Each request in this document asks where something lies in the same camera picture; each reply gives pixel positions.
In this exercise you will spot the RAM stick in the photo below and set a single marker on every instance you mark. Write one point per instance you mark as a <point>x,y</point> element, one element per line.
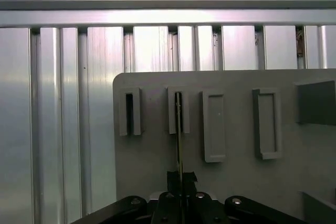
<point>179,142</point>

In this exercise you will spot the grey parts rack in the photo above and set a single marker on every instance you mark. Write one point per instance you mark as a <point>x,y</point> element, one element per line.
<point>157,155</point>

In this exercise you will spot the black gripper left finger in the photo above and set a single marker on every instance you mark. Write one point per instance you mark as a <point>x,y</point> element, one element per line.
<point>160,208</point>

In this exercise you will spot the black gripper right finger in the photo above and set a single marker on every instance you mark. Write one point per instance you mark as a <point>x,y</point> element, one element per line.
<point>202,208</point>

